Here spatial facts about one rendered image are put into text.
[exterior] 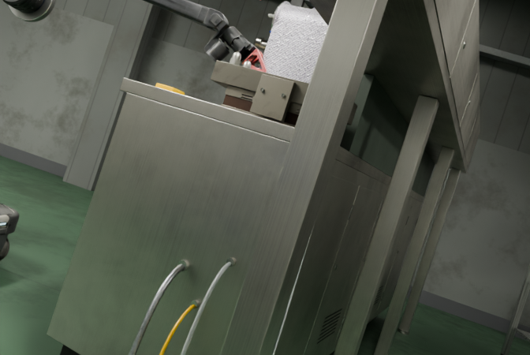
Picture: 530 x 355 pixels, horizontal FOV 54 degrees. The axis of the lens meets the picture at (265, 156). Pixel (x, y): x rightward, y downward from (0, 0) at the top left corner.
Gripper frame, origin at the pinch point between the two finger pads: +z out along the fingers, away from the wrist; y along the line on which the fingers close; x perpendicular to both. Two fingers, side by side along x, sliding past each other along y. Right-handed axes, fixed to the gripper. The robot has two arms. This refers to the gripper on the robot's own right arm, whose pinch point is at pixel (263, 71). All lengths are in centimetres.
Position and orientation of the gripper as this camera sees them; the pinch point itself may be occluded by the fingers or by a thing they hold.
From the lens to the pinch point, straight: 168.6
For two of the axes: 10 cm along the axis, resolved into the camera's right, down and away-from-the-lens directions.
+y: -3.8, -1.3, -9.2
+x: 7.0, -6.9, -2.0
